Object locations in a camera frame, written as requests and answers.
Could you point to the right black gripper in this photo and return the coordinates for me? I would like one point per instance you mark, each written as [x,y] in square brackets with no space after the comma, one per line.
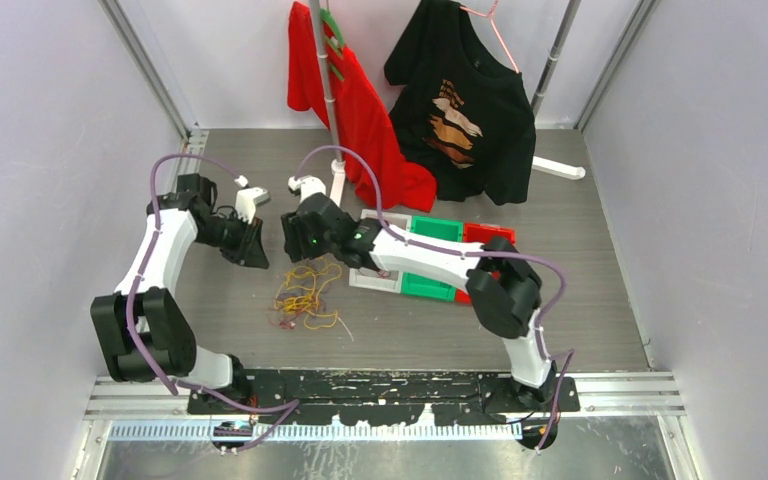
[297,245]

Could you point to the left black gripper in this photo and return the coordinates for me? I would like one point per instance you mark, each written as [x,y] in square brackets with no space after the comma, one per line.
[254,253]

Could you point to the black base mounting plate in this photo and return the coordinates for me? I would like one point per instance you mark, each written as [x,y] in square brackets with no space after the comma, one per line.
[380,398]

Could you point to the red t-shirt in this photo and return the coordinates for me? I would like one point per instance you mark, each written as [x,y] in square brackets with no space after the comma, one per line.
[363,122]

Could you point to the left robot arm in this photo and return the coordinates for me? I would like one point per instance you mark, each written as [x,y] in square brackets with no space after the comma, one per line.
[142,332]

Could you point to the green clothes hanger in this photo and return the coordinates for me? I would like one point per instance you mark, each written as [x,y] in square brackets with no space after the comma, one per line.
[332,40]

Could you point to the black printed t-shirt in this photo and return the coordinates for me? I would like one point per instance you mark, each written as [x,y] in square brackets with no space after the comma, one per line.
[461,114]

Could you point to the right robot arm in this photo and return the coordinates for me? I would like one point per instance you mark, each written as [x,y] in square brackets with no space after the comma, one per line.
[503,287]

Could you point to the metal clothes rack pole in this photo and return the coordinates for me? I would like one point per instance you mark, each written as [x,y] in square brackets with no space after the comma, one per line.
[314,6]

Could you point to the green plastic bin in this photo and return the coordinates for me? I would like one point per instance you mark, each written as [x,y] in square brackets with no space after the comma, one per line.
[431,282]

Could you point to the right metal rack pole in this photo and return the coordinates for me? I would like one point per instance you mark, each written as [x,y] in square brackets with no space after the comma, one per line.
[554,54]

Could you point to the red plastic bin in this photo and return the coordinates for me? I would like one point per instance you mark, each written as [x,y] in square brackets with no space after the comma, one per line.
[484,233]

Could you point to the pink clothes hanger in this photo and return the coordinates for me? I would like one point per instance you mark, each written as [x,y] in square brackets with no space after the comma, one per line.
[490,16]

